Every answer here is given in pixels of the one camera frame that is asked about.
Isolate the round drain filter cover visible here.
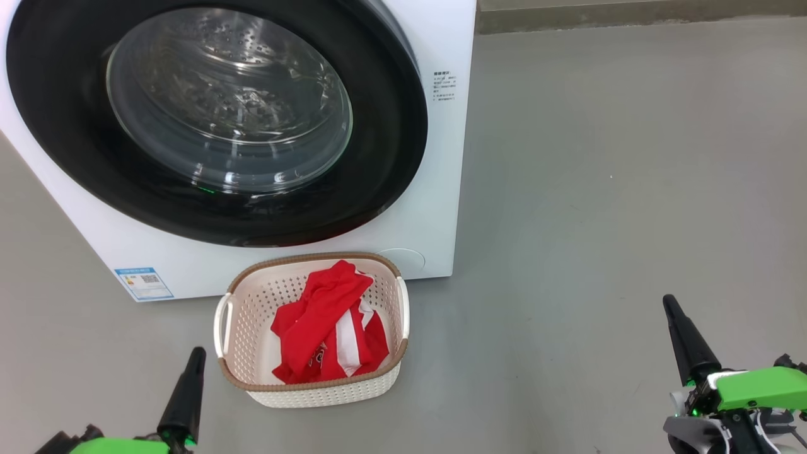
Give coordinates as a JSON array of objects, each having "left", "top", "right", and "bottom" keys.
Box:
[{"left": 377, "top": 248, "right": 426, "bottom": 278}]

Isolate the small printed text sticker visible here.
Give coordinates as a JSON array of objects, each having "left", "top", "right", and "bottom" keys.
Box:
[{"left": 433, "top": 71, "right": 457, "bottom": 102}]

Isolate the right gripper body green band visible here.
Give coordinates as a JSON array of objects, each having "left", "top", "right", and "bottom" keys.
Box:
[{"left": 663, "top": 353, "right": 807, "bottom": 454}]

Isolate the blue energy label sticker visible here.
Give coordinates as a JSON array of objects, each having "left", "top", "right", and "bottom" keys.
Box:
[{"left": 114, "top": 267, "right": 175, "bottom": 301}]

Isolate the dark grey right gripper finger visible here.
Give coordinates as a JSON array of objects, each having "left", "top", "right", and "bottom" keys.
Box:
[{"left": 663, "top": 294, "right": 722, "bottom": 387}]

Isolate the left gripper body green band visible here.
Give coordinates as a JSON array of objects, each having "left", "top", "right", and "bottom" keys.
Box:
[{"left": 35, "top": 424, "right": 196, "bottom": 454}]

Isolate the cream perforated laundry basket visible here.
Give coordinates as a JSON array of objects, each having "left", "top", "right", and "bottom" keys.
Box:
[{"left": 213, "top": 252, "right": 410, "bottom": 409}]

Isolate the red and white garment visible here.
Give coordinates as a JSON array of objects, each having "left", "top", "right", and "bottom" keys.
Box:
[{"left": 270, "top": 260, "right": 390, "bottom": 385}]

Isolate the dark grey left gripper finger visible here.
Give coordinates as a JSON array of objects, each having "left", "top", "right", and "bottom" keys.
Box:
[{"left": 157, "top": 347, "right": 207, "bottom": 445}]

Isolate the white front-load washing machine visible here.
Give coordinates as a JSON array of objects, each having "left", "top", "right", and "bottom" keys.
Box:
[{"left": 0, "top": 0, "right": 477, "bottom": 303}]

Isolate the black round glass washer door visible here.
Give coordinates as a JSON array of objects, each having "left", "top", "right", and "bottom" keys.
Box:
[{"left": 6, "top": 0, "right": 429, "bottom": 248}]

